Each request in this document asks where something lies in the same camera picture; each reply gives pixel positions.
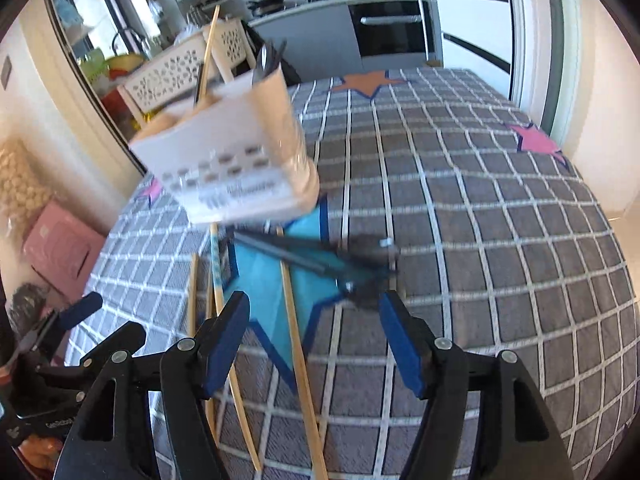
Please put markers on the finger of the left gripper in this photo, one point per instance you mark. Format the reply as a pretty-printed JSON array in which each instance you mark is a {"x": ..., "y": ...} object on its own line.
[{"x": 79, "y": 311}]

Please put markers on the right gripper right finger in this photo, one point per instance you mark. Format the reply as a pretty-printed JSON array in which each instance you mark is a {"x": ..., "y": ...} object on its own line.
[{"x": 437, "y": 372}]

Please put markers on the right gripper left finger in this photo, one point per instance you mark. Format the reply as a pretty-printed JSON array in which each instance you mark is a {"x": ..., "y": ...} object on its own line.
[{"x": 190, "y": 373}]

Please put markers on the plain wooden chopstick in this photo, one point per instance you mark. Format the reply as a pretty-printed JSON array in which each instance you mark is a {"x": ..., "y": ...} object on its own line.
[
  {"x": 192, "y": 319},
  {"x": 302, "y": 382},
  {"x": 201, "y": 87}
]

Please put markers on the dark metal spoon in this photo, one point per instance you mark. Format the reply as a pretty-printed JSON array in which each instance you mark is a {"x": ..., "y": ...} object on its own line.
[
  {"x": 359, "y": 276},
  {"x": 268, "y": 60}
]

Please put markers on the white utensil holder caddy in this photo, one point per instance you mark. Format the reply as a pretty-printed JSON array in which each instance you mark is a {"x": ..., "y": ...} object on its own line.
[{"x": 237, "y": 155}]

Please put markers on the kitchen faucet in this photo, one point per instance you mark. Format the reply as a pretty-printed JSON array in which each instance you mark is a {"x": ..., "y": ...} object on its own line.
[{"x": 129, "y": 40}]

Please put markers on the pink box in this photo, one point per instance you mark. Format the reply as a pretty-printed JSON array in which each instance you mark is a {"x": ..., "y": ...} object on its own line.
[{"x": 62, "y": 250}]

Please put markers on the blue star patch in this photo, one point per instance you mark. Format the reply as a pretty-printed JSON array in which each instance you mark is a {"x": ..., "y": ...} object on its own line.
[{"x": 292, "y": 276}]

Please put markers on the pink star patch left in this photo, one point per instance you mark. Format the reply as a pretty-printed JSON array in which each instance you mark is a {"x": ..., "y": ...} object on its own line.
[{"x": 151, "y": 192}]

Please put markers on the pink star patch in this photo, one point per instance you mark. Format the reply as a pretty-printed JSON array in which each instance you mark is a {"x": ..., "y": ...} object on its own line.
[
  {"x": 151, "y": 192},
  {"x": 532, "y": 139}
]

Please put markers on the grey checked tablecloth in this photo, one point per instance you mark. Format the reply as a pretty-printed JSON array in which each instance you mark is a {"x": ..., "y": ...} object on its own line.
[{"x": 500, "y": 247}]

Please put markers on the pink star patch right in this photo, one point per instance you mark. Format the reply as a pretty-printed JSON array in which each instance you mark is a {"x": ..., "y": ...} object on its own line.
[{"x": 532, "y": 139}]

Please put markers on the orange star patch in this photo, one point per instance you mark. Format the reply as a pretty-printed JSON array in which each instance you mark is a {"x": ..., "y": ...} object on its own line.
[{"x": 367, "y": 85}]

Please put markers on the black built-in oven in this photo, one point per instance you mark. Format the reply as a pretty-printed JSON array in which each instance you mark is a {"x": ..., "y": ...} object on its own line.
[{"x": 393, "y": 27}]

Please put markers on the black wok on stove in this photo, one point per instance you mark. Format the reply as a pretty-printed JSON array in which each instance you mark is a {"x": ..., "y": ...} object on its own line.
[{"x": 260, "y": 8}]

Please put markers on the white refrigerator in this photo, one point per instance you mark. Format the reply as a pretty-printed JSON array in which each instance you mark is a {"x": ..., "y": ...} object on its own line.
[{"x": 479, "y": 36}]

